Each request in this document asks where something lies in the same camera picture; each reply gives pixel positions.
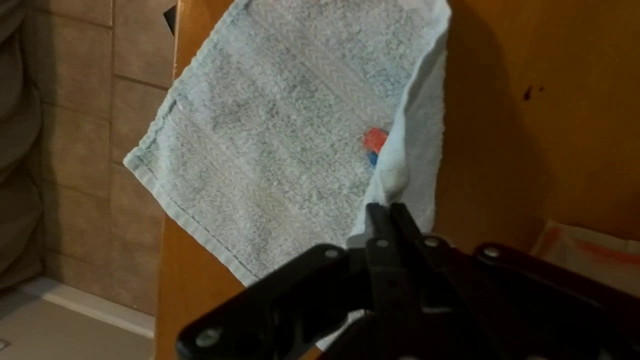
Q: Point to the wooden dresser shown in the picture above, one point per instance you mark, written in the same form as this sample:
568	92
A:
533	133

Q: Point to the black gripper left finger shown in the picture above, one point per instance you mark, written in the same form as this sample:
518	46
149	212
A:
382	281

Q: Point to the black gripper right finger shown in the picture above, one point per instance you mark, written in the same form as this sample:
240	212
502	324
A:
521	301

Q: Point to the white paper card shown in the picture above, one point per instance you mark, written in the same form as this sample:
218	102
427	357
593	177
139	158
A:
593	260

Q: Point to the white paper sheet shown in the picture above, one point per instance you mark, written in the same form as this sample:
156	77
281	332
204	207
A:
266	133

